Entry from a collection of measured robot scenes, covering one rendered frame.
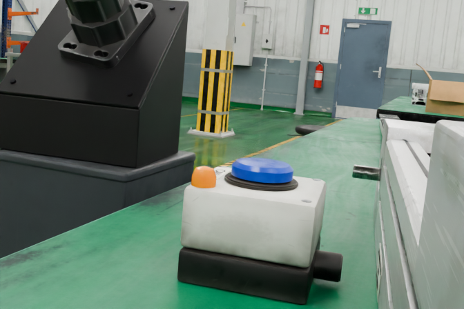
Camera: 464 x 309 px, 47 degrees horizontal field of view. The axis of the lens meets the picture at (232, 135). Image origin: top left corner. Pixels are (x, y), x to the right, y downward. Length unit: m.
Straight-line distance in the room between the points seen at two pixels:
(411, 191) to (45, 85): 0.55
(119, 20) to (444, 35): 10.91
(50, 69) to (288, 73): 11.13
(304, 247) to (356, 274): 0.08
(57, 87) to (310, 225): 0.47
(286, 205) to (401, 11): 11.24
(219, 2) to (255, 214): 6.57
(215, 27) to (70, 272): 6.54
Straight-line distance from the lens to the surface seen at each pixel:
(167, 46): 0.71
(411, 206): 0.23
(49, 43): 0.78
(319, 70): 11.47
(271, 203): 0.31
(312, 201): 0.31
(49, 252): 0.38
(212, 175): 0.32
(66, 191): 0.69
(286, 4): 11.94
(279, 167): 0.33
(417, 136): 0.46
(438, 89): 2.59
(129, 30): 0.72
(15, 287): 0.33
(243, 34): 11.88
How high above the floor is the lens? 0.91
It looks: 7 degrees down
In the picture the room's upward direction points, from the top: 5 degrees clockwise
